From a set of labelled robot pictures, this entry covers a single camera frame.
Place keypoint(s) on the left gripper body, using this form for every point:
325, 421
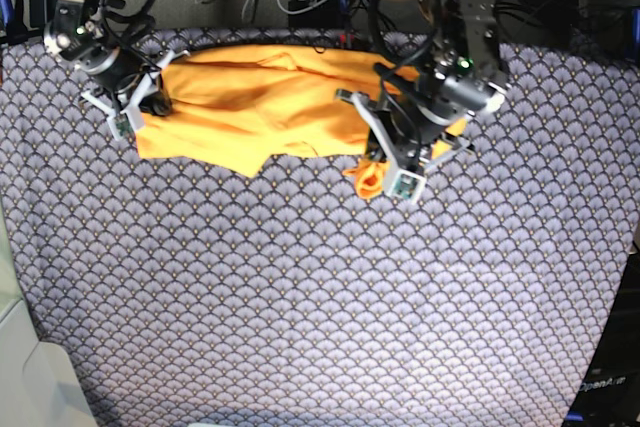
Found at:
442, 93

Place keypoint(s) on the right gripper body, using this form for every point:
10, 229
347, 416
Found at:
94, 49

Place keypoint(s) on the yellow T-shirt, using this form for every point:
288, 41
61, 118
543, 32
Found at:
236, 107

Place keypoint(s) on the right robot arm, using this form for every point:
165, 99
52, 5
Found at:
129, 28

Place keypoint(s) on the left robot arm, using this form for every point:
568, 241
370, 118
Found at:
458, 30

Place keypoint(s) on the blue fan-pattern table cloth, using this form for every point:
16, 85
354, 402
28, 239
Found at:
183, 292

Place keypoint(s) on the white plastic bin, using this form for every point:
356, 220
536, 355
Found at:
39, 386

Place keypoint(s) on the black OpenArm box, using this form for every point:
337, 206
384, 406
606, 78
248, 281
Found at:
609, 393

